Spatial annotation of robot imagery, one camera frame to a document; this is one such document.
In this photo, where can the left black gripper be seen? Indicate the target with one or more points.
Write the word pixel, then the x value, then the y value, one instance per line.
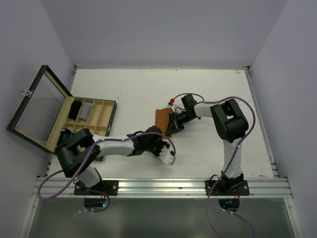
pixel 162 144

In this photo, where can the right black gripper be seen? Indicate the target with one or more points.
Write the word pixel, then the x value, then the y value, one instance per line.
pixel 172 127

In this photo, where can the orange underwear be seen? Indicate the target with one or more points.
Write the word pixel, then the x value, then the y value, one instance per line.
pixel 162 119

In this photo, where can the grey striped underwear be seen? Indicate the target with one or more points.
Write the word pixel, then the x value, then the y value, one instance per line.
pixel 85 112

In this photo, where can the black underwear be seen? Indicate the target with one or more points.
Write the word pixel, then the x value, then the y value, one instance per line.
pixel 64 135
pixel 74 110

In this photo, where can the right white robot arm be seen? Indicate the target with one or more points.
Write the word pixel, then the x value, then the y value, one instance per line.
pixel 231 126

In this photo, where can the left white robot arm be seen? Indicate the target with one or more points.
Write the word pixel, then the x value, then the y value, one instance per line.
pixel 76 152

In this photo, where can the rolled black underwear in box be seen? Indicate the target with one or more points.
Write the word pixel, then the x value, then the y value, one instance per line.
pixel 64 135

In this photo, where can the wooden compartment organizer box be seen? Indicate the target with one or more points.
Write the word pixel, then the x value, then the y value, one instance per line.
pixel 99 122

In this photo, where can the glass box lid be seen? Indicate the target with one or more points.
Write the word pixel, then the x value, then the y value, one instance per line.
pixel 31 115

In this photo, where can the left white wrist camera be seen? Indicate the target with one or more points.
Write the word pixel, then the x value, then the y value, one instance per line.
pixel 167 156

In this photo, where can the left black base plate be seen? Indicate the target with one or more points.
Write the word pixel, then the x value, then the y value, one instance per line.
pixel 109 187

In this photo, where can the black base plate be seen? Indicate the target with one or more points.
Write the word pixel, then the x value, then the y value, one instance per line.
pixel 214 187
pixel 109 187

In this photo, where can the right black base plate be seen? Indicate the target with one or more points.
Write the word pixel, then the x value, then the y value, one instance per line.
pixel 214 187

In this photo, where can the aluminium mounting rail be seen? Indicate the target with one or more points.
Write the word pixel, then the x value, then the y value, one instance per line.
pixel 195 188

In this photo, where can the white wall latch clip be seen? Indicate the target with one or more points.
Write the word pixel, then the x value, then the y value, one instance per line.
pixel 26 93

